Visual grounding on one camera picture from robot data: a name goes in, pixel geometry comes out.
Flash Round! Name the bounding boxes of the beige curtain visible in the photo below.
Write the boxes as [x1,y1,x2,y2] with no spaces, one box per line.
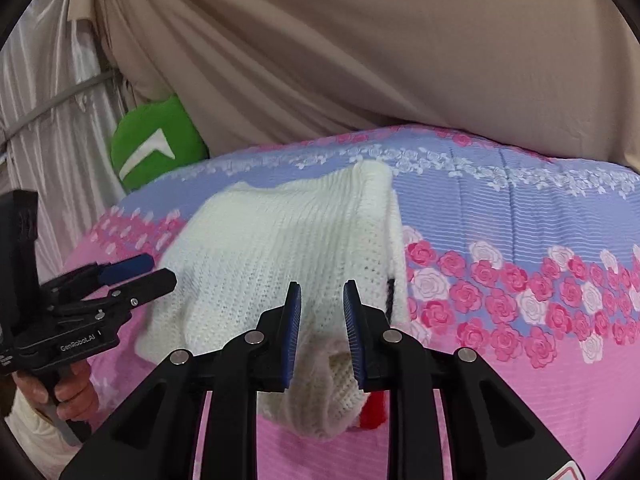
[92,0,640,181]

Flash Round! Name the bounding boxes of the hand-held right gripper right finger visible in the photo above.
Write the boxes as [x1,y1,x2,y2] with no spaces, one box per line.
[342,280,591,480]

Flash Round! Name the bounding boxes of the green cushion with white mark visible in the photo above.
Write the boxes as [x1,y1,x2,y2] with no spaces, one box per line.
[110,94,210,192]

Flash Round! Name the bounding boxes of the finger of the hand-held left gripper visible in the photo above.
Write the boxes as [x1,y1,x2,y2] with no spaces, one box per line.
[42,254,155,301]
[60,268,177,322]

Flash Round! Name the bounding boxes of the person's left hand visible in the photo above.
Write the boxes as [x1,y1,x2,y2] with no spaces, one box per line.
[15,360,98,422]

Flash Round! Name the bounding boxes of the grey pole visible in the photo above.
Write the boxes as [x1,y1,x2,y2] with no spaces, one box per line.
[0,70,118,143]

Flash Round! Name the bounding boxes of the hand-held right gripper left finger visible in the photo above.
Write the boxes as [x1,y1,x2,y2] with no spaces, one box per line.
[59,280,303,480]

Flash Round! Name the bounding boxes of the white satin curtain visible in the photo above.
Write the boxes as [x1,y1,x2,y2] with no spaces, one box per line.
[0,10,131,271]

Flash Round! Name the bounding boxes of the person's left forearm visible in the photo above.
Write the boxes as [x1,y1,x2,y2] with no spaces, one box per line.
[5,390,81,467]

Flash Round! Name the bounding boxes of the white red navy knit sweater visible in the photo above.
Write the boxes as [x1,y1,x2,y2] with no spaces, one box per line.
[132,160,416,441]

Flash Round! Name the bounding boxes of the floral pink purple bed sheet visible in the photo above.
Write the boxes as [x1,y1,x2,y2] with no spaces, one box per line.
[60,122,640,480]

